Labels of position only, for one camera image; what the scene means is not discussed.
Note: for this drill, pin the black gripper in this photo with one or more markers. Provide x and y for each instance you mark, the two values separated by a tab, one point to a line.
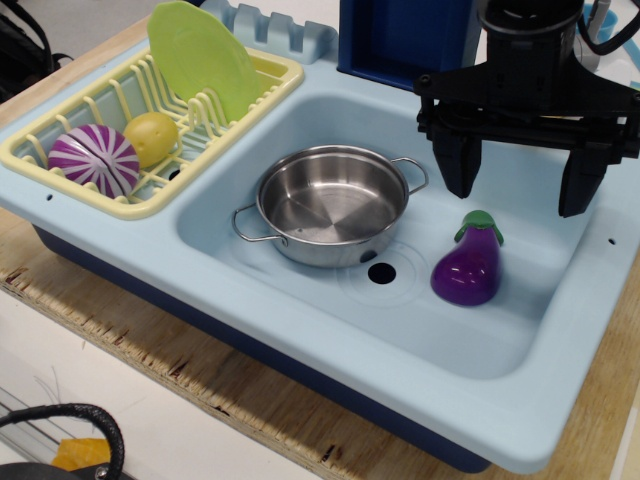
531	90

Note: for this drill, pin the purple toy eggplant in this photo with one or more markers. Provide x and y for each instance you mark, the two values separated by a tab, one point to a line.
470	274

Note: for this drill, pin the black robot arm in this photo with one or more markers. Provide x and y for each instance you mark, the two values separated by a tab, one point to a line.
541	17

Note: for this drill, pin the stainless steel pot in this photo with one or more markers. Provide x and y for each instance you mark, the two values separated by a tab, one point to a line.
334	206

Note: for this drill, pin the blue plastic cup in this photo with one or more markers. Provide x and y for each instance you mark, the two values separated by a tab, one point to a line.
599	20

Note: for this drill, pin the dark blue plastic box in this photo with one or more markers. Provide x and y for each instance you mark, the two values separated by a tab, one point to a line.
394	42

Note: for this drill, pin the light blue toy sink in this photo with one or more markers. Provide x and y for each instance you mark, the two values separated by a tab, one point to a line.
499	380

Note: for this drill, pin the light blue utensil holder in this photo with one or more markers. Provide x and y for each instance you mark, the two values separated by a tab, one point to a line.
275	33

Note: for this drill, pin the green plastic plate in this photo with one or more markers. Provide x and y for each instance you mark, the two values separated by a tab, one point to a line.
194	51

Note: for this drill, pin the yellow toy potato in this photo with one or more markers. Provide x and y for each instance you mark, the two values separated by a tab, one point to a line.
153	136

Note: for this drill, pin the yellow dish rack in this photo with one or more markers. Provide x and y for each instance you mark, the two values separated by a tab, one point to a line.
135	87

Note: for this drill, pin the purple white toy onion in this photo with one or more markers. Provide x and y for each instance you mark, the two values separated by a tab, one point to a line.
97	154

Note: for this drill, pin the black bag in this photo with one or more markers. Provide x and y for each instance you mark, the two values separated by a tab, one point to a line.
23	61

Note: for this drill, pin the yellow tape piece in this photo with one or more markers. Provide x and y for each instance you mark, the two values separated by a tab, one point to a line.
74	454

